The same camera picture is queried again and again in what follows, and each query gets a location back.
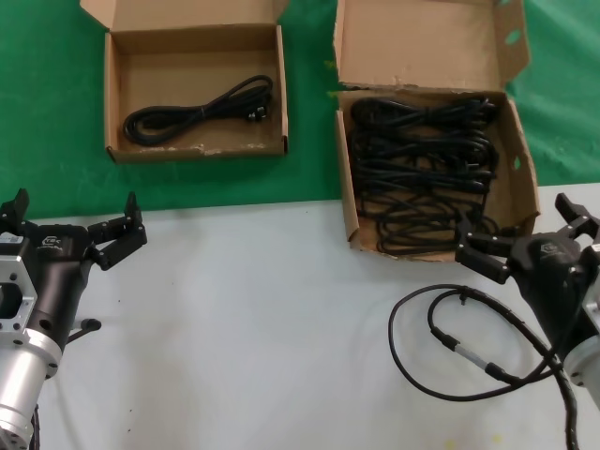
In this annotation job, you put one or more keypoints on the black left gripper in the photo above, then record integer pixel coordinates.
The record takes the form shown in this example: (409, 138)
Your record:
(58, 276)

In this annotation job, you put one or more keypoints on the large torn cardboard box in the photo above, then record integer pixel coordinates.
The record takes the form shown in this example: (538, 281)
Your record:
(422, 42)

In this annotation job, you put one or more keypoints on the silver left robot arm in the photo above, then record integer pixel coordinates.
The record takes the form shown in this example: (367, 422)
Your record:
(21, 389)

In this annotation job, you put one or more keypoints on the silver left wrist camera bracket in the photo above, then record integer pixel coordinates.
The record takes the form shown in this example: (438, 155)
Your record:
(19, 300)

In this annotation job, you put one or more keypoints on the small cardboard box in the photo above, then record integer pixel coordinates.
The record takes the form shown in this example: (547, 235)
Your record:
(187, 56)

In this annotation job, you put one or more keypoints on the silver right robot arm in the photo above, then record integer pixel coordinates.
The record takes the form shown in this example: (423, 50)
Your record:
(586, 365)

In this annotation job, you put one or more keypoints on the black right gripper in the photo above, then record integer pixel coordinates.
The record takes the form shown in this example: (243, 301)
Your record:
(548, 276)

